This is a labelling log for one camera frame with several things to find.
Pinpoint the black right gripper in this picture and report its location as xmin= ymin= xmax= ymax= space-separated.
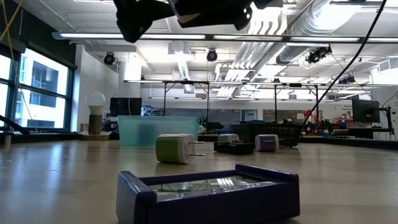
xmin=175 ymin=0 xmax=284 ymax=31

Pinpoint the black mesh basket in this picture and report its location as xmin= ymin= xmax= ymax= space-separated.
xmin=229 ymin=123 xmax=305 ymax=147

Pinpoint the long ceiling light bar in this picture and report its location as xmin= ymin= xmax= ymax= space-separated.
xmin=52 ymin=30 xmax=398 ymax=44

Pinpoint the black monitor on arm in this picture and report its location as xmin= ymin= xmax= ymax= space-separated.
xmin=351 ymin=98 xmax=396 ymax=135

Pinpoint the green translucent plastic tray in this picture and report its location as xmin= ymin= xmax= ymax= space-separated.
xmin=118 ymin=115 xmax=200 ymax=147

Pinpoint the small red machine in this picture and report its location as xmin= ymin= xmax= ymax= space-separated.
xmin=302 ymin=108 xmax=324 ymax=131

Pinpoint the yellow cable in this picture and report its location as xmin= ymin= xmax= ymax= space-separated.
xmin=0 ymin=0 xmax=32 ymax=125

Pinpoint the black computer monitor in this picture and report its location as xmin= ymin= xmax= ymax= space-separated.
xmin=109 ymin=97 xmax=143 ymax=122

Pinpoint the white light bulb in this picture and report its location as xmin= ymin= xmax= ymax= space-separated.
xmin=79 ymin=91 xmax=111 ymax=141

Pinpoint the purple white cube charger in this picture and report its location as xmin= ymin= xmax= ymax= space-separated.
xmin=254 ymin=134 xmax=280 ymax=152

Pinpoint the dark violet display module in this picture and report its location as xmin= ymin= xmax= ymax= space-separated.
xmin=115 ymin=164 xmax=301 ymax=224

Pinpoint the black display meter module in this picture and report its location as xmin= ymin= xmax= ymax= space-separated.
xmin=213 ymin=139 xmax=255 ymax=156

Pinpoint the green white cube charger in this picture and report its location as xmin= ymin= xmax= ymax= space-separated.
xmin=155 ymin=133 xmax=206 ymax=165
xmin=217 ymin=133 xmax=240 ymax=143

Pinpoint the large glass window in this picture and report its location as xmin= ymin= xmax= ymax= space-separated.
xmin=0 ymin=46 xmax=75 ymax=131

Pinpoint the black ceiling camera cluster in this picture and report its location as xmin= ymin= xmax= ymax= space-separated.
xmin=305 ymin=45 xmax=333 ymax=65

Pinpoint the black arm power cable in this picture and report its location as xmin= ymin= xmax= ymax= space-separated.
xmin=303 ymin=0 xmax=388 ymax=125

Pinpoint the black metal rig frame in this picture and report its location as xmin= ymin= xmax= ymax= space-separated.
xmin=123 ymin=80 xmax=321 ymax=125

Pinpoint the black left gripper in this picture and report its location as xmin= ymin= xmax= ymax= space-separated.
xmin=113 ymin=0 xmax=175 ymax=44

